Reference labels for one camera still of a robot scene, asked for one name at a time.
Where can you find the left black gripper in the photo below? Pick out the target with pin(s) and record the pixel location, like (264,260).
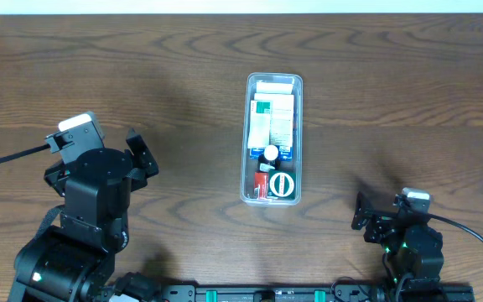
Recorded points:
(142,152)

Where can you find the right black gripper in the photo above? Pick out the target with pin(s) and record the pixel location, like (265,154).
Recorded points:
(376,226)

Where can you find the green Zam-Buk box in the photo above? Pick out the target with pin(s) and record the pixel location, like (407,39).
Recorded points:
(281,185)

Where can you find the clear plastic container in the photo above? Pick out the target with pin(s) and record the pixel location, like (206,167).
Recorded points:
(277,83)

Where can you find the dark bottle white cap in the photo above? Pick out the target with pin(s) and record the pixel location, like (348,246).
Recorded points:
(269,160)

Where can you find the red Panadol box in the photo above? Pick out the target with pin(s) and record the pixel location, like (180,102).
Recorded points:
(260,185)

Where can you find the blue medicine box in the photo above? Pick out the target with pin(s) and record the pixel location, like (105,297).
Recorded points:
(281,125)

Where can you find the white green medicine box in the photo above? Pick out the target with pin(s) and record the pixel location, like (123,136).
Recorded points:
(259,124)

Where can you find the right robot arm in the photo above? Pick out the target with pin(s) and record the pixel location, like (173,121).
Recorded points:
(412,249)

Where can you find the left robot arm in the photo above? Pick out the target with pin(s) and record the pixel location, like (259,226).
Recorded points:
(72,255)

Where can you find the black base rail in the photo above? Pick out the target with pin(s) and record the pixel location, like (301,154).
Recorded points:
(135,287)

